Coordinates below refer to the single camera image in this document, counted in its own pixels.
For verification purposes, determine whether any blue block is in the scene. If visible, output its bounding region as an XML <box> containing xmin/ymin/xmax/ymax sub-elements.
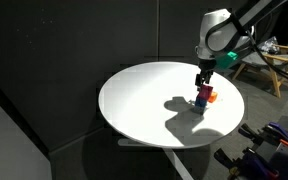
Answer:
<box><xmin>194</xmin><ymin>96</ymin><xmax>208</xmax><ymax>109</ymax></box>

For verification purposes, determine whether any pink block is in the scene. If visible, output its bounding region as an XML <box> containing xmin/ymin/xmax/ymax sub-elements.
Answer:
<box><xmin>197</xmin><ymin>84</ymin><xmax>215</xmax><ymax>101</ymax></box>

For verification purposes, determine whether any wooden chair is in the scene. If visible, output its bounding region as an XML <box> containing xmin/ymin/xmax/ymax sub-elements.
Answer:
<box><xmin>232</xmin><ymin>44</ymin><xmax>288</xmax><ymax>99</ymax></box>

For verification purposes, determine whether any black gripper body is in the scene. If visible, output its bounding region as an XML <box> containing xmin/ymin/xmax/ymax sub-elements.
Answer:
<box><xmin>198</xmin><ymin>59</ymin><xmax>217</xmax><ymax>77</ymax></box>

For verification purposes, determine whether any black clamp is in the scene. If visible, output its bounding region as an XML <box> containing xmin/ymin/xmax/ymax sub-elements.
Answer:
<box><xmin>238</xmin><ymin>122</ymin><xmax>268</xmax><ymax>147</ymax></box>

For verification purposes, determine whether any purple clamp with orange tip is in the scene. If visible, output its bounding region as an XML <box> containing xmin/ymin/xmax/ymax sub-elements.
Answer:
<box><xmin>263</xmin><ymin>121</ymin><xmax>288</xmax><ymax>149</ymax></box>

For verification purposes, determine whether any grey block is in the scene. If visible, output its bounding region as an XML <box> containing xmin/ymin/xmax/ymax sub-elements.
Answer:
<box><xmin>193</xmin><ymin>105</ymin><xmax>207</xmax><ymax>116</ymax></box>

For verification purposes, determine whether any clear plastic bag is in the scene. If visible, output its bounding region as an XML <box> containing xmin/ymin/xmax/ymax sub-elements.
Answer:
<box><xmin>257</xmin><ymin>36</ymin><xmax>281</xmax><ymax>55</ymax></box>

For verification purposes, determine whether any thick black cable bundle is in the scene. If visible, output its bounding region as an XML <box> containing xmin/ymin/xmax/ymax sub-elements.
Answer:
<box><xmin>228</xmin><ymin>13</ymin><xmax>288</xmax><ymax>85</ymax></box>

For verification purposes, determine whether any large purple clamp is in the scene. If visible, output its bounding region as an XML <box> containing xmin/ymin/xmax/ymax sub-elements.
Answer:
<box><xmin>213</xmin><ymin>147</ymin><xmax>281</xmax><ymax>180</ymax></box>

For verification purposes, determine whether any orange block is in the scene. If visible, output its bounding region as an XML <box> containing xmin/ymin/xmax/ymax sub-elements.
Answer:
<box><xmin>207</xmin><ymin>90</ymin><xmax>219</xmax><ymax>104</ymax></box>

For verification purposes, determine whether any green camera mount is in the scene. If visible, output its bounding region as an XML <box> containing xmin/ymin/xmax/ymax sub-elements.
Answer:
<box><xmin>214</xmin><ymin>50</ymin><xmax>240</xmax><ymax>71</ymax></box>

